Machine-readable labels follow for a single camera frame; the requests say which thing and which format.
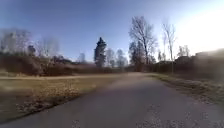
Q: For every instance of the group of distant trees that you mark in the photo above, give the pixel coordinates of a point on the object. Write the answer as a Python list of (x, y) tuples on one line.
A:
[(115, 59)]

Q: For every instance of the tall bare tree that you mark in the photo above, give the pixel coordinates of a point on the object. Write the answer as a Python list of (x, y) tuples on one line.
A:
[(142, 40)]

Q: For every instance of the thin bare tree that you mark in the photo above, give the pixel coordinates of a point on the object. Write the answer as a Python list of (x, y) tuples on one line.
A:
[(170, 43)]

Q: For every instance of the grass verge strip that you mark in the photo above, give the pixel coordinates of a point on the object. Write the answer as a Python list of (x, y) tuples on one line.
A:
[(193, 85)]

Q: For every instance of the grey asphalt path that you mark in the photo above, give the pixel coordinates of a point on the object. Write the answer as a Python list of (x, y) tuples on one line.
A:
[(133, 103)]

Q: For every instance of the row of bare trees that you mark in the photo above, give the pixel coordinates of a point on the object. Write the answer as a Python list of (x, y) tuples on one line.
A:
[(23, 45)]

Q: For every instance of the dry grass field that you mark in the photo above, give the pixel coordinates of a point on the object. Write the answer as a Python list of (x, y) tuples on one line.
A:
[(40, 88)]

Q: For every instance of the brown hedge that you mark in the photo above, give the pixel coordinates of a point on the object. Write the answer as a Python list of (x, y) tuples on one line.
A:
[(50, 66)]

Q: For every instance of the dark conifer tree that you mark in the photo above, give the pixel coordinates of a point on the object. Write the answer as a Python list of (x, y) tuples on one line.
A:
[(100, 53)]

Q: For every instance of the dark hedge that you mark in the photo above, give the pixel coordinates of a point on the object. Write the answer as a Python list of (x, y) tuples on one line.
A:
[(193, 63)]

